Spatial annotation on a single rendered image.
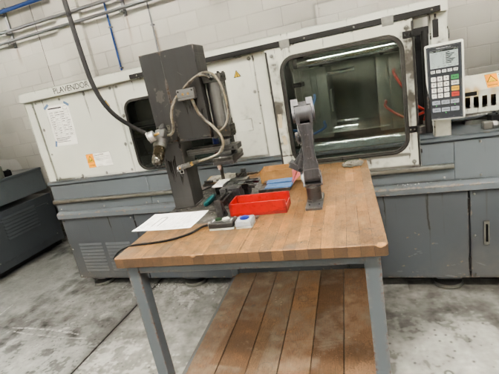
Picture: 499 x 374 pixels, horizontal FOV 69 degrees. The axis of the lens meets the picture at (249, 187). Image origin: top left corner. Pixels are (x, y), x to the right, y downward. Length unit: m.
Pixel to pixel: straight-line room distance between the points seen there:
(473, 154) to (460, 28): 2.29
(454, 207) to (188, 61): 1.68
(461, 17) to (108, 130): 3.48
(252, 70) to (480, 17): 2.73
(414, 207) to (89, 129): 2.32
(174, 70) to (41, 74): 4.60
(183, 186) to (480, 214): 1.68
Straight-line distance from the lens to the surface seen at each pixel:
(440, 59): 2.12
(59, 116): 3.17
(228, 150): 1.74
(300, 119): 1.51
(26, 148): 6.77
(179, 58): 1.75
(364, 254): 1.20
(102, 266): 3.40
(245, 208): 1.56
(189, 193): 1.85
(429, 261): 2.55
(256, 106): 2.35
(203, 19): 4.78
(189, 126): 1.76
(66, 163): 3.25
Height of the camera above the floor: 1.43
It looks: 15 degrees down
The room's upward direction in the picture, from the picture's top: 11 degrees counter-clockwise
